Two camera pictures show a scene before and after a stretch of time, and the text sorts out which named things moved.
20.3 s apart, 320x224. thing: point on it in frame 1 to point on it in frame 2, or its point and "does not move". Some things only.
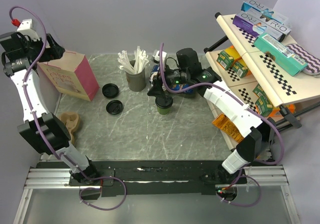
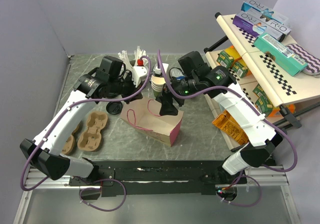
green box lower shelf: [264, 103] does not move
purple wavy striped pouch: [313, 68] does not move
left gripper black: [55, 52] to [133, 89]
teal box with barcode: [285, 58] does not move
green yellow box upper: [226, 58] does not move
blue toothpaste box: [253, 5] does not move
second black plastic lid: [114, 107] does not move
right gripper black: [157, 90] to [167, 107]
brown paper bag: [71, 75] to [143, 115]
